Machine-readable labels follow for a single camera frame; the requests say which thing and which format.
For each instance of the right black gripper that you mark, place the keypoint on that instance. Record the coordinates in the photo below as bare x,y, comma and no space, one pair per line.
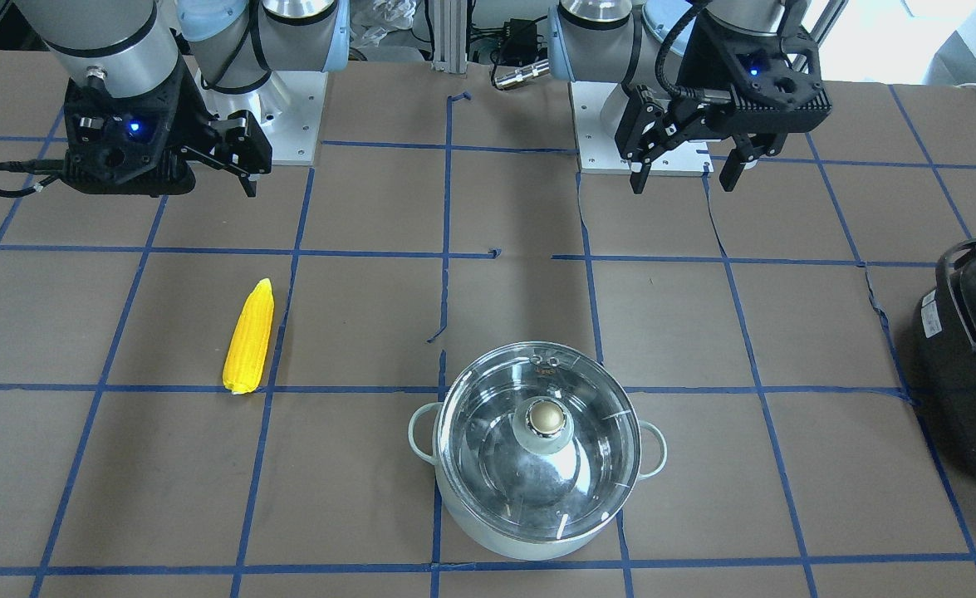
194,114

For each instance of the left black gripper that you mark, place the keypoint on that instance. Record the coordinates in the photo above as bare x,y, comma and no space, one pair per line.
691,76

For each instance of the yellow corn cob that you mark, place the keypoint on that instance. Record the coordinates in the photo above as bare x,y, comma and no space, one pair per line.
245,360

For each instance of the glass pot lid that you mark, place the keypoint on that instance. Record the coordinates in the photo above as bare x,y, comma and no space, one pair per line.
537,440

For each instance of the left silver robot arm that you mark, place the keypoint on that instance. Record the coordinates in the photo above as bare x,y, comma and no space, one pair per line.
598,41

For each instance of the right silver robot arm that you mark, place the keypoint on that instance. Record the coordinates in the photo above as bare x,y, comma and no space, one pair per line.
228,46

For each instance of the pale green steel pot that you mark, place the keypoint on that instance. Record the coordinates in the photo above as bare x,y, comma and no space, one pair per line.
529,531

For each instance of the silver metal connector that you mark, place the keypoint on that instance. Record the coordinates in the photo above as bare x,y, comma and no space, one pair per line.
521,75

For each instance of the black power adapter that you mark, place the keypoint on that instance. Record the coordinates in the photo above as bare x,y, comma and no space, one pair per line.
519,45

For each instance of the black rice cooker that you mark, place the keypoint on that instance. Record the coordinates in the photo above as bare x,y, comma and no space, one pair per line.
973,365

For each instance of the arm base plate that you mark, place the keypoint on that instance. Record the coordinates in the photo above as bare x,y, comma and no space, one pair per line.
597,109
289,107

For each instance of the aluminium frame post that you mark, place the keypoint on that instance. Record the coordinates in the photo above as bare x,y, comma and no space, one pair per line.
450,20

